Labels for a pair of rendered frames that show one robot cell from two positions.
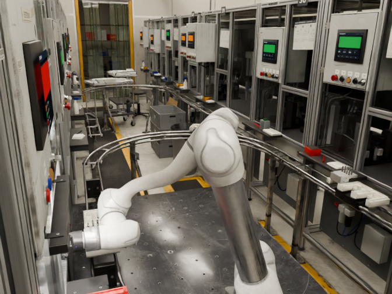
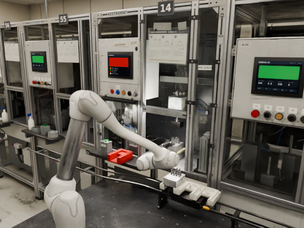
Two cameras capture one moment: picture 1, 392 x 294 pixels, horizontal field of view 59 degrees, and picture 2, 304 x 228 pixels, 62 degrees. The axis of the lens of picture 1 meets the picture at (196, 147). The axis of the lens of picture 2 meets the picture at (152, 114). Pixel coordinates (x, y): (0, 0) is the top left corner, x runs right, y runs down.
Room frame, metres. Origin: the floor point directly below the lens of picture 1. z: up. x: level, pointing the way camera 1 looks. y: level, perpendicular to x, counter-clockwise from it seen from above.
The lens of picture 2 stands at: (2.48, -0.64, 1.70)
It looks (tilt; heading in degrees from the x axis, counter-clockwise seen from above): 13 degrees down; 143
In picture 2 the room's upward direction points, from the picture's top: 1 degrees clockwise
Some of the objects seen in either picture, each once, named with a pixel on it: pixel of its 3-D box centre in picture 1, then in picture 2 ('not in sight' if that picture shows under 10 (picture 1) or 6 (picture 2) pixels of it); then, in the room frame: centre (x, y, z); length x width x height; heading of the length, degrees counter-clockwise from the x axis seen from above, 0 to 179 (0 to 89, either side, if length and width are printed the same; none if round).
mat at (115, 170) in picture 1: (105, 139); not in sight; (5.69, 1.55, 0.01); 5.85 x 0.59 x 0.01; 19
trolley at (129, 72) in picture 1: (123, 90); not in sight; (7.99, 1.68, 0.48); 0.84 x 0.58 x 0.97; 27
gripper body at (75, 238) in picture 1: (70, 242); not in sight; (1.13, 0.46, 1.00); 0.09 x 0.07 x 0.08; 109
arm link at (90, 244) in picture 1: (91, 238); not in sight; (1.15, 0.39, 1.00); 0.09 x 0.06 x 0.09; 19
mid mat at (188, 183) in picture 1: (192, 194); not in sight; (3.61, 0.03, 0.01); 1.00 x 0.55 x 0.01; 19
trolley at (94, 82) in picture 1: (110, 101); not in sight; (6.66, 1.66, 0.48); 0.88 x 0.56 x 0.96; 127
